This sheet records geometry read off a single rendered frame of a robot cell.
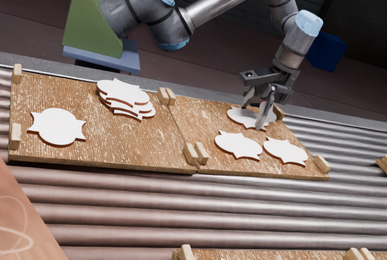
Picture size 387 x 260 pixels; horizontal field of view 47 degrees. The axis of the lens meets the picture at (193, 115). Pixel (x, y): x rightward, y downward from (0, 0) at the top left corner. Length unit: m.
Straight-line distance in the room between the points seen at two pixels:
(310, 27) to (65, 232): 0.82
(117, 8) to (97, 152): 0.72
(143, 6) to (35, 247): 1.10
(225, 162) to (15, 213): 0.59
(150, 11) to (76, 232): 0.96
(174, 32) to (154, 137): 0.63
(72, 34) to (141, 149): 0.66
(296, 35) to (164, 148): 0.49
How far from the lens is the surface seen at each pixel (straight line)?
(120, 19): 1.58
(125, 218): 0.87
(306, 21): 1.25
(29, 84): 1.17
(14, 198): 0.68
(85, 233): 0.82
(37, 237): 0.63
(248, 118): 1.35
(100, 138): 1.02
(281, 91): 1.31
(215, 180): 1.08
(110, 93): 1.16
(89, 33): 1.58
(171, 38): 1.63
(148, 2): 1.57
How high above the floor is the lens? 1.50
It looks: 27 degrees down
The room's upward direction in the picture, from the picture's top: 22 degrees clockwise
